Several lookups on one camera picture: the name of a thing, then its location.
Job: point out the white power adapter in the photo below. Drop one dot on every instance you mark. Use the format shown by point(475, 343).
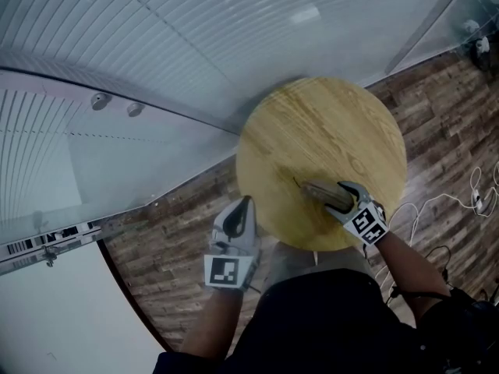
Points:
point(478, 202)

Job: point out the tan cloth pouch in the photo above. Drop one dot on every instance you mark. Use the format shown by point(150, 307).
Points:
point(325, 195)

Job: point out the person's right forearm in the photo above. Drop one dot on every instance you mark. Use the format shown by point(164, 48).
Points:
point(409, 271)

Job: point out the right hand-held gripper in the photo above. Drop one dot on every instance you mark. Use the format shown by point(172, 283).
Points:
point(368, 224)

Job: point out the round metal glass fitting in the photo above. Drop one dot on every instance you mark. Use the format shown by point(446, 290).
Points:
point(100, 100)
point(135, 109)

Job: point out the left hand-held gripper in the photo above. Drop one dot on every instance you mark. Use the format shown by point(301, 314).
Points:
point(228, 271)

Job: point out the person's left forearm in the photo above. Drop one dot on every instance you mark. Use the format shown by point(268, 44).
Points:
point(214, 325)

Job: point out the metal glass door clamp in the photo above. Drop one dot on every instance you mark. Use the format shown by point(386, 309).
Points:
point(49, 255)

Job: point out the person's dark shirt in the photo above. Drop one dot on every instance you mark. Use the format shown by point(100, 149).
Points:
point(331, 325)

